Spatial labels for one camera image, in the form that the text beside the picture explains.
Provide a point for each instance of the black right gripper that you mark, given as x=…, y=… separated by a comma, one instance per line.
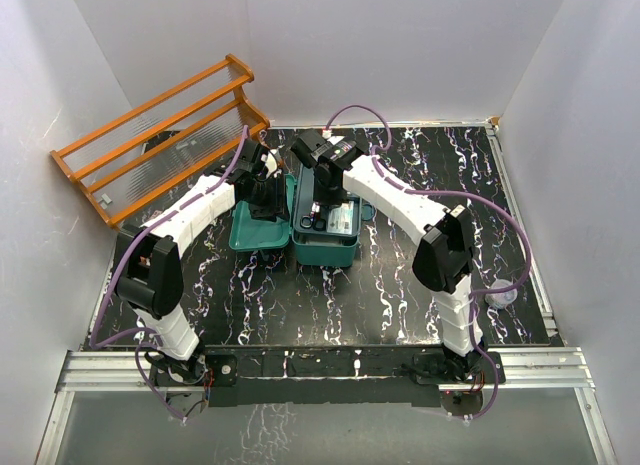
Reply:
x=325, y=200

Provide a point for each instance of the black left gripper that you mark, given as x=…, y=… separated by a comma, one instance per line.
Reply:
x=277, y=208

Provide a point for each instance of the small scissors white sheath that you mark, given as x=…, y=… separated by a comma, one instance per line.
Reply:
x=314, y=221

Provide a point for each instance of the white blue sachet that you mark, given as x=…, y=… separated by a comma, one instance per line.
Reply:
x=341, y=219

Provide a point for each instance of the teal plastic medicine box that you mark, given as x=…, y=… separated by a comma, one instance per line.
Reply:
x=249, y=235

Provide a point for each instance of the dark teal tray insert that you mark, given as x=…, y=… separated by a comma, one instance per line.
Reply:
x=305, y=206

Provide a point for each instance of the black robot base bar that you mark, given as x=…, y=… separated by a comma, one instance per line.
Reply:
x=257, y=375

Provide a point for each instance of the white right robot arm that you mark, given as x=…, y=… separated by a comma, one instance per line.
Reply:
x=444, y=237

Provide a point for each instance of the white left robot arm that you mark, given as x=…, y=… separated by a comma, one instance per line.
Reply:
x=150, y=279

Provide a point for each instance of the orange wooden shelf rack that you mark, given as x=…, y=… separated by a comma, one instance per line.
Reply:
x=128, y=163

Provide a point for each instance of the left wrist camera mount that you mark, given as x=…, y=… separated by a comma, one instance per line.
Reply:
x=271, y=159

